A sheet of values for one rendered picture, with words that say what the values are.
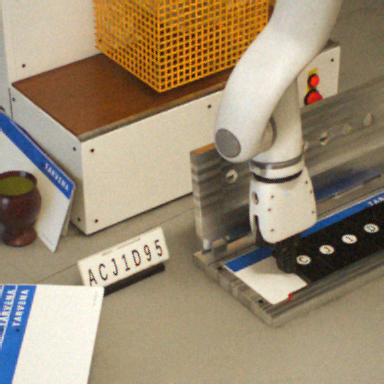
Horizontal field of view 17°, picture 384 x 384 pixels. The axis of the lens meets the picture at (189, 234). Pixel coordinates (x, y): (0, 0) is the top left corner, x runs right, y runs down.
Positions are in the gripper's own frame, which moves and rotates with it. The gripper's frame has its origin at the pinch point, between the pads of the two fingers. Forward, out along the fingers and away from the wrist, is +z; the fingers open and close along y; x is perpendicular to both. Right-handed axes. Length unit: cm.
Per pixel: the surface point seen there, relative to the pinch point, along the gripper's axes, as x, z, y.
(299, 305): -7.1, 4.1, -3.7
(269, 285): -0.5, 2.8, -4.2
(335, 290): -7.0, 4.6, 3.7
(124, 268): 15.7, -1.0, -20.6
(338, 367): -18.9, 8.8, -6.5
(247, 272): 4.1, 1.9, -4.9
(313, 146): 10.3, -11.4, 15.5
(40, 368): -5.9, -4.4, -47.6
